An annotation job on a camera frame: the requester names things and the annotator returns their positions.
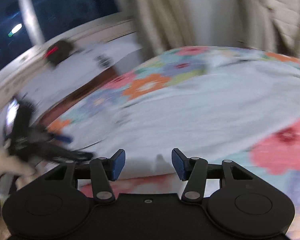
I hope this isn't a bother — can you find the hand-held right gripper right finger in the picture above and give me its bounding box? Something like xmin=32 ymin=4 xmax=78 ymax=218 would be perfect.
xmin=171 ymin=148 xmax=254 ymax=203

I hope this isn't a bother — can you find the floral patchwork quilt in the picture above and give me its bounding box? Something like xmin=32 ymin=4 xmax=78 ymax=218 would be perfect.
xmin=47 ymin=46 xmax=300 ymax=240

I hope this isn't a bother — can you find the cream painted headboard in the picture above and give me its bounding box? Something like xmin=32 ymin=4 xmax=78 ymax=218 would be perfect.
xmin=0 ymin=17 xmax=138 ymax=100

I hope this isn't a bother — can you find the beige hanging garment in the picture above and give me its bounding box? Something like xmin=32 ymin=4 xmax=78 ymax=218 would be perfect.
xmin=230 ymin=0 xmax=278 ymax=53

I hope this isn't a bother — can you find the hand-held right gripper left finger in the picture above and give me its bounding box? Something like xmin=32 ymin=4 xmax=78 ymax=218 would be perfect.
xmin=44 ymin=149 xmax=126 ymax=204

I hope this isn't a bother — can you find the window with white frame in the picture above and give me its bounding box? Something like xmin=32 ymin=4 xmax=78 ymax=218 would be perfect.
xmin=0 ymin=0 xmax=120 ymax=78

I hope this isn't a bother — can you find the white cat print pillow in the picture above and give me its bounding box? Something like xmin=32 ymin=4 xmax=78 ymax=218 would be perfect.
xmin=0 ymin=41 xmax=143 ymax=150

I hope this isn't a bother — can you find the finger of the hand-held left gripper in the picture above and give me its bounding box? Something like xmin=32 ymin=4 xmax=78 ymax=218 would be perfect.
xmin=40 ymin=144 xmax=94 ymax=162
xmin=46 ymin=130 xmax=73 ymax=145

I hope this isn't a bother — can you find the dark plush toy red bow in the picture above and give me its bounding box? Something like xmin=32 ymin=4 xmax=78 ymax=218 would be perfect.
xmin=44 ymin=39 xmax=75 ymax=67

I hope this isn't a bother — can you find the person's left forearm white sleeve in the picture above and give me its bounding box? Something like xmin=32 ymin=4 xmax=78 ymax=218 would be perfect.
xmin=0 ymin=149 xmax=37 ymax=189

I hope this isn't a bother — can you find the cream satin curtain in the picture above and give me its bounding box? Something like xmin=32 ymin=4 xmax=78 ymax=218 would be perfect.
xmin=107 ymin=0 xmax=198 ymax=55

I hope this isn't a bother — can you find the light grey garment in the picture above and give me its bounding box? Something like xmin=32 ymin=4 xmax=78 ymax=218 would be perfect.
xmin=65 ymin=57 xmax=300 ymax=180

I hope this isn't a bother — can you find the white quilted jacket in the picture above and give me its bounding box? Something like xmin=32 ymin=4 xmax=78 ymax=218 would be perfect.
xmin=260 ymin=0 xmax=300 ymax=60

